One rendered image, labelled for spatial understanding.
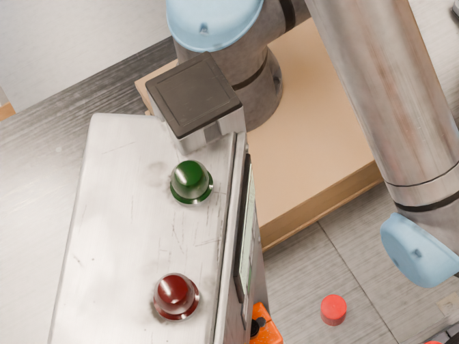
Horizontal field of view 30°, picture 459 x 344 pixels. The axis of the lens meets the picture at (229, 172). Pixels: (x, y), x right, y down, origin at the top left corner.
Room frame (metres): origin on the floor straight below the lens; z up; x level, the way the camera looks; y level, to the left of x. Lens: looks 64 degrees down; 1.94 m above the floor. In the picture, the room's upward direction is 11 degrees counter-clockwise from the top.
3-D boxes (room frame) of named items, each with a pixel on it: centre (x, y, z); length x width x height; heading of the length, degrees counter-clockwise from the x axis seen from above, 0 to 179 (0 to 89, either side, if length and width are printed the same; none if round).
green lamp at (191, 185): (0.22, 0.02, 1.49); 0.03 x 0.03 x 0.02
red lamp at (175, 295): (0.15, 0.04, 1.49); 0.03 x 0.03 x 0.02
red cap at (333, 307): (0.31, -0.10, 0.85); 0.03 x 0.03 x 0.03
